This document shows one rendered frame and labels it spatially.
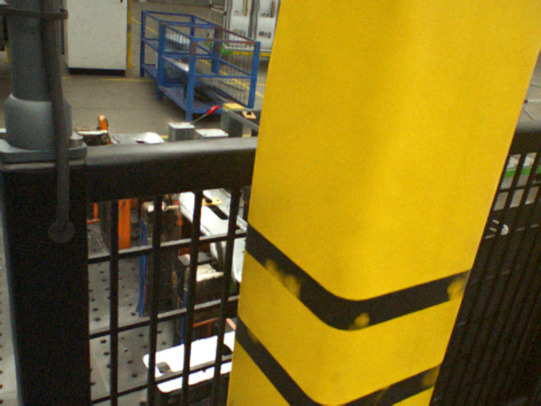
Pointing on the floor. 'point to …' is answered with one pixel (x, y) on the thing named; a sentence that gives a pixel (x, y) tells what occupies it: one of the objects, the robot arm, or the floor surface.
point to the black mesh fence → (15, 170)
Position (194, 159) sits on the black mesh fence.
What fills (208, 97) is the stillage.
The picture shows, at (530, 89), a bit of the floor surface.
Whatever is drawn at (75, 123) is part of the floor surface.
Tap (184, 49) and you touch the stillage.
